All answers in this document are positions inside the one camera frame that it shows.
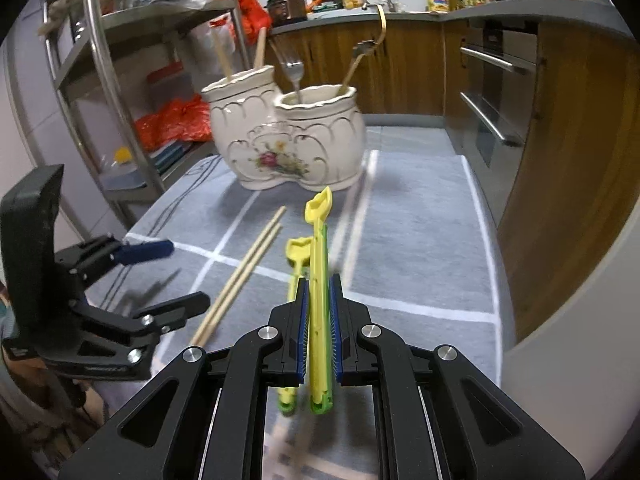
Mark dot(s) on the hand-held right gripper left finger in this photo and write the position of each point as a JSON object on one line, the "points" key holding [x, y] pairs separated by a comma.
{"points": [[301, 330]]}

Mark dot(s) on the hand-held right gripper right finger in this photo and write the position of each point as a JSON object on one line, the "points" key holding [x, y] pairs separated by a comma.
{"points": [[336, 330]]}

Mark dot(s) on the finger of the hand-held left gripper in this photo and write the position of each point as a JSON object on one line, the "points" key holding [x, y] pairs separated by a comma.
{"points": [[170, 307], [145, 251]]}

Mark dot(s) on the yellow green plastic chopstick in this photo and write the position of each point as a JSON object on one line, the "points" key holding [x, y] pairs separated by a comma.
{"points": [[318, 260], [297, 255]]}

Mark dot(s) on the cream ceramic double utensil holder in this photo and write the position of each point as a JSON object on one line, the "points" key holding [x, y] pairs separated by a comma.
{"points": [[320, 130]]}

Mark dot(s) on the wooden chopstick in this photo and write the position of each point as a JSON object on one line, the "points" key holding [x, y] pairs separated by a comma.
{"points": [[223, 57], [241, 287], [231, 287], [259, 50]]}

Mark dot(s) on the silver fork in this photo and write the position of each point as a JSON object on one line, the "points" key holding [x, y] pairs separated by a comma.
{"points": [[294, 76]]}

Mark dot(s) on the person's left forearm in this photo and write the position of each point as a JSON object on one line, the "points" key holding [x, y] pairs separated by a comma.
{"points": [[30, 410]]}

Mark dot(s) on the yellow plastic item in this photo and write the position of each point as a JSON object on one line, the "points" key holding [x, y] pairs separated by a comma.
{"points": [[122, 155]]}

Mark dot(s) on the grey table mat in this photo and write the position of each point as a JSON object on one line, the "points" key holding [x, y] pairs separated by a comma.
{"points": [[425, 240]]}

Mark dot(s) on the large orange plastic bag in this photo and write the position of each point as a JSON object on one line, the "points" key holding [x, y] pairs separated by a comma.
{"points": [[172, 122]]}

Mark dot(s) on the red lidded plastic container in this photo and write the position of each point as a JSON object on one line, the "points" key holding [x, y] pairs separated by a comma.
{"points": [[165, 80]]}

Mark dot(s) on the stainless steel shelf rack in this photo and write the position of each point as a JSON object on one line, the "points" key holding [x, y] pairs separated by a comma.
{"points": [[100, 60]]}

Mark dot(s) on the white plastic bag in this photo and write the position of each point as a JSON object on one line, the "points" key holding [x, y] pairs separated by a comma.
{"points": [[210, 45]]}

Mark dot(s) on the small hanging orange bag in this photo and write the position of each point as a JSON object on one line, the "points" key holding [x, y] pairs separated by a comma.
{"points": [[250, 5]]}

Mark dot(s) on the wooden base cabinets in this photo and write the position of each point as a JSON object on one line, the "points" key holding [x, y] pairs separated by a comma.
{"points": [[410, 70]]}

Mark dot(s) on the wooden end cabinet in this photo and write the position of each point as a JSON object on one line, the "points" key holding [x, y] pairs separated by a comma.
{"points": [[565, 185]]}

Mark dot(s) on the dark pressure cooker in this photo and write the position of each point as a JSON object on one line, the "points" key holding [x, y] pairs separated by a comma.
{"points": [[286, 7]]}

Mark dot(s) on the built-in steel oven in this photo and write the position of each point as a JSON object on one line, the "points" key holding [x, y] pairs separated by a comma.
{"points": [[492, 85]]}

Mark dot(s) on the yellow tin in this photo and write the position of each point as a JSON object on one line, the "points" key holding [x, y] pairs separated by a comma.
{"points": [[438, 1]]}

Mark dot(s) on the grey kitchen countertop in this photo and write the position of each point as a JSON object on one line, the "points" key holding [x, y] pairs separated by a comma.
{"points": [[550, 15]]}

